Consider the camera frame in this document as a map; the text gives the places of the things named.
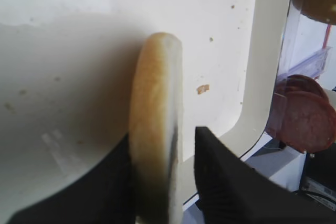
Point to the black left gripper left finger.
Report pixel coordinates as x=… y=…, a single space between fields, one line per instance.
x=103 y=195

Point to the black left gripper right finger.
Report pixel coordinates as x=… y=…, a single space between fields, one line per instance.
x=232 y=192

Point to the bun bottom slice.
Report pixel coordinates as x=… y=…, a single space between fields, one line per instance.
x=155 y=130

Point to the meat patty rear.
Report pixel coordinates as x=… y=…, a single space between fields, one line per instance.
x=298 y=82

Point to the cream metal tray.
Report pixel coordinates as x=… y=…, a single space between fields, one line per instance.
x=67 y=68

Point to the right red straw rod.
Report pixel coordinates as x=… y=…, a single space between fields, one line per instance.
x=326 y=37

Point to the long clear rail right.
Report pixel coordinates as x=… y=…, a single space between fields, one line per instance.
x=278 y=103

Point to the clear rail lower right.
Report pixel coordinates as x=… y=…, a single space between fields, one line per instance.
x=312 y=66

